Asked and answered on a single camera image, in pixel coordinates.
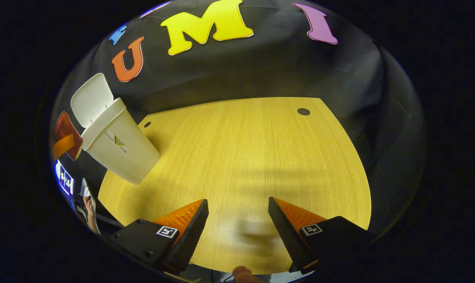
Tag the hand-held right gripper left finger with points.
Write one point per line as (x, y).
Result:
(190, 239)

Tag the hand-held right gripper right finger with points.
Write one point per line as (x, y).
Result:
(288, 239)

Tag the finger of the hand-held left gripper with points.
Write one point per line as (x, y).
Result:
(62, 146)

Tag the red pop can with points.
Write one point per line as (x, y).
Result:
(66, 125)

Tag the white desktop garbage bin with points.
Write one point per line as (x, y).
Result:
(119, 153)

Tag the wooden desktop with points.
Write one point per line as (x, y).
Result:
(241, 149)

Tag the computer monitor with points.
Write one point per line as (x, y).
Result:
(64, 179)

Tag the white side desk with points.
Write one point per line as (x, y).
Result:
(85, 190)

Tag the black backdrop cloth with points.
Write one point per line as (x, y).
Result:
(261, 70)

